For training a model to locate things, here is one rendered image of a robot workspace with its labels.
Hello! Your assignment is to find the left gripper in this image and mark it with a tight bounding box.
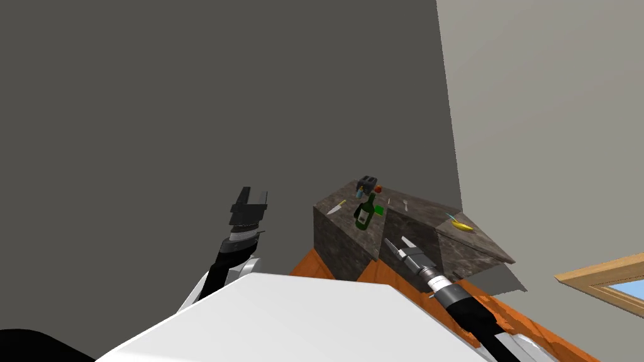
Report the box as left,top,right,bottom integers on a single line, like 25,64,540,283
229,186,269,234

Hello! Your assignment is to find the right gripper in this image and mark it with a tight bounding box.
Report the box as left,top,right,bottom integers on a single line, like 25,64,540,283
384,236,436,277

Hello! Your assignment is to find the green wine bottle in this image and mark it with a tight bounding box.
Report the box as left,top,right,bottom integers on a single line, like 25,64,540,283
353,193,378,232

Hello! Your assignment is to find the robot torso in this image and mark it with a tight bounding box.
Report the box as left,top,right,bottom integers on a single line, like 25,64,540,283
94,271,490,362

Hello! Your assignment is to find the wooden framed window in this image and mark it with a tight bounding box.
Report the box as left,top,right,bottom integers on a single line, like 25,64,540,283
553,253,644,319

